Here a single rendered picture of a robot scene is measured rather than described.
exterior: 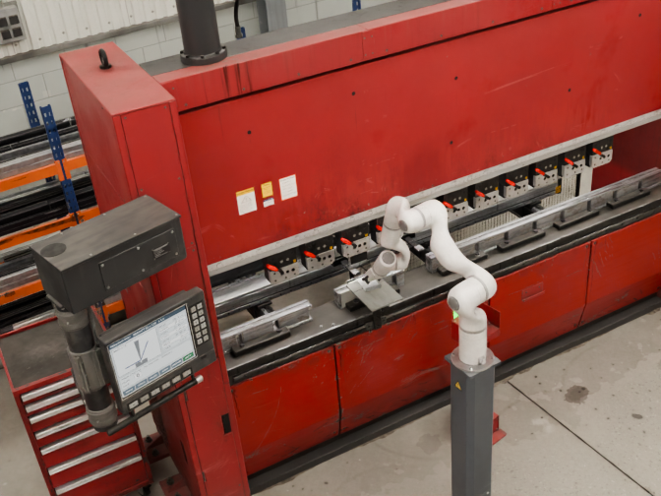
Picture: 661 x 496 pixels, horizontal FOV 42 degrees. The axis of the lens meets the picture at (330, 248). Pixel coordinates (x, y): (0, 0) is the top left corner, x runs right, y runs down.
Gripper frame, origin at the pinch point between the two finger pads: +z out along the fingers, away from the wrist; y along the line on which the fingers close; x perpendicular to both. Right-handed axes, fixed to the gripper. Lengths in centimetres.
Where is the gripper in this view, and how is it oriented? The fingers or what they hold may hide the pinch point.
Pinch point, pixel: (373, 279)
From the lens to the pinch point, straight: 430.5
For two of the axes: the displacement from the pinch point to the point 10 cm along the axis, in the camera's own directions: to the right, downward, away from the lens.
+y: -9.3, 2.6, -2.7
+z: -1.7, 3.5, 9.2
